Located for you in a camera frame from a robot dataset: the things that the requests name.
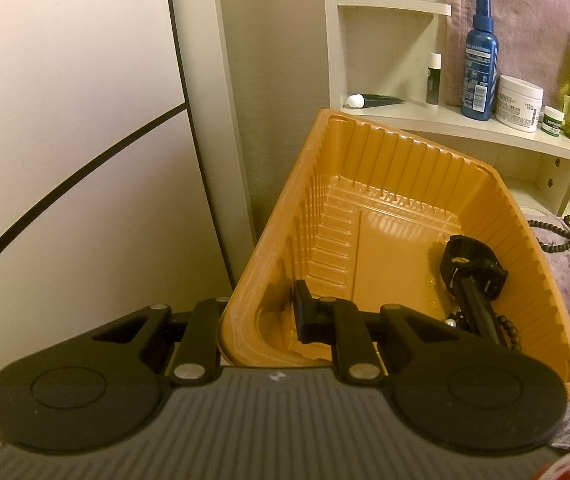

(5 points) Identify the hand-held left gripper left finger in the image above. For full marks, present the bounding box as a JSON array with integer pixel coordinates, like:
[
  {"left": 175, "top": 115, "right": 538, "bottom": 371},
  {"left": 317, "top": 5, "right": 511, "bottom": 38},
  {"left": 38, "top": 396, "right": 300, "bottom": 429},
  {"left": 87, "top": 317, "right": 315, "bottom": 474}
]
[{"left": 82, "top": 296, "right": 230, "bottom": 387}]

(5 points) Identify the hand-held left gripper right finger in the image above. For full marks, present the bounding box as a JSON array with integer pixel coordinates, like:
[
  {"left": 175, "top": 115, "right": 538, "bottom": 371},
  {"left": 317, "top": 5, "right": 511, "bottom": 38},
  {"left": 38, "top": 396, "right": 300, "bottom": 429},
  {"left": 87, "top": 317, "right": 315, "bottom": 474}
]
[{"left": 292, "top": 280, "right": 508, "bottom": 387}]

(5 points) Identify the orange plastic tray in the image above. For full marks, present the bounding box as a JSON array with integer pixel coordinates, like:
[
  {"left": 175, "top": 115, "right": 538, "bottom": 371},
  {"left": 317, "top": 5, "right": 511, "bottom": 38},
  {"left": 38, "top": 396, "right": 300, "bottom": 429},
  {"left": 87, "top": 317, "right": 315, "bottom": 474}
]
[{"left": 216, "top": 108, "right": 570, "bottom": 402}]

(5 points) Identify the black wristwatch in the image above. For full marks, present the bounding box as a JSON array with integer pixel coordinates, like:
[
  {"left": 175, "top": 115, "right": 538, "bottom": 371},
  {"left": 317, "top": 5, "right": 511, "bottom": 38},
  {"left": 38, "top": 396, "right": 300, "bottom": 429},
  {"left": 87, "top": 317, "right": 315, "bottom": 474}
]
[{"left": 437, "top": 235, "right": 509, "bottom": 348}]

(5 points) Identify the dark bead bracelet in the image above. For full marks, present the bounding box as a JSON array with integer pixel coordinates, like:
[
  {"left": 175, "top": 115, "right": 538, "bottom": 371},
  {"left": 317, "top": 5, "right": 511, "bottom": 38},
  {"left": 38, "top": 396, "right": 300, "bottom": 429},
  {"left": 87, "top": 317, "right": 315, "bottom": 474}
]
[{"left": 444, "top": 311, "right": 523, "bottom": 353}]

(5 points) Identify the dark green tube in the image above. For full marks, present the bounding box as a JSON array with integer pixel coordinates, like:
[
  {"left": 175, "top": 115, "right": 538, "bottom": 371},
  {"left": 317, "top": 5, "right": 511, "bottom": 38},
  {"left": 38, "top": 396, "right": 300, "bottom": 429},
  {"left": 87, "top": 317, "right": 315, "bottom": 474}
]
[{"left": 343, "top": 92, "right": 406, "bottom": 110}]

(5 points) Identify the cream wooden shelf unit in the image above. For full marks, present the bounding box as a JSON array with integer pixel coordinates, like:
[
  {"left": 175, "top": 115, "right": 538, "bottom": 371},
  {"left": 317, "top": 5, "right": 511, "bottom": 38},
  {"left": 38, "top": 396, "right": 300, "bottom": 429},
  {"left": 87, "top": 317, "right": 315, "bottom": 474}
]
[{"left": 321, "top": 0, "right": 570, "bottom": 221}]

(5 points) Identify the white green lip balm stick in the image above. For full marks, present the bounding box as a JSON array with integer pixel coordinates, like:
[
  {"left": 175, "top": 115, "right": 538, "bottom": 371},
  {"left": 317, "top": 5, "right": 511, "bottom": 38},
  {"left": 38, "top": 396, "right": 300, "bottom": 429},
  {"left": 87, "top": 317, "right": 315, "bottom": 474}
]
[{"left": 425, "top": 51, "right": 442, "bottom": 110}]

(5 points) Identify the white cream jar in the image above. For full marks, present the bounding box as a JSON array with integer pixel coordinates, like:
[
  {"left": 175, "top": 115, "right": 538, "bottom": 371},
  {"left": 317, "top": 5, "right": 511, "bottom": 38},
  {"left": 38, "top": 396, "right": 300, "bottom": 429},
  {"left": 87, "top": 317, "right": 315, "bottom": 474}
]
[{"left": 495, "top": 75, "right": 544, "bottom": 133}]

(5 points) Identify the blue spray bottle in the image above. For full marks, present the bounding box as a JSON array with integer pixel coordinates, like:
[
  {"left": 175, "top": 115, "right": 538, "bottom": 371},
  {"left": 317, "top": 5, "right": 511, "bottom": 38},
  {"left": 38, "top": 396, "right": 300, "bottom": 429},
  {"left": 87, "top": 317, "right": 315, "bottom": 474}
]
[{"left": 460, "top": 0, "right": 500, "bottom": 122}]

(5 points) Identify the small green white jar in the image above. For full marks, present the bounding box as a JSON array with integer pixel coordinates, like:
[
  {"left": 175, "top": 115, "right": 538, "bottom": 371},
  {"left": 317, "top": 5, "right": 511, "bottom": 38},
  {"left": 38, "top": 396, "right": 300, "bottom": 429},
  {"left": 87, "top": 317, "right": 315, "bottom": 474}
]
[{"left": 540, "top": 106, "right": 566, "bottom": 138}]

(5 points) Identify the pink hanging towel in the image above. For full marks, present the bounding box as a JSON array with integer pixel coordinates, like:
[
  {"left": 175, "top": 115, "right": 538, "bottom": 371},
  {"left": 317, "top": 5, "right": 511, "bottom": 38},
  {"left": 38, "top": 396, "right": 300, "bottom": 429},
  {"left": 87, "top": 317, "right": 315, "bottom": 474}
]
[{"left": 437, "top": 0, "right": 570, "bottom": 111}]

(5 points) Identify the clear bead bracelet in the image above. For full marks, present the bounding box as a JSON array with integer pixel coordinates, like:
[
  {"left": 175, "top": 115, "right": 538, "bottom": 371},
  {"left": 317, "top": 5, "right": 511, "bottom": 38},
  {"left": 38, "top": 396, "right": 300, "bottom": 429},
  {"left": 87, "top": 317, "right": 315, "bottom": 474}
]
[{"left": 512, "top": 200, "right": 566, "bottom": 217}]

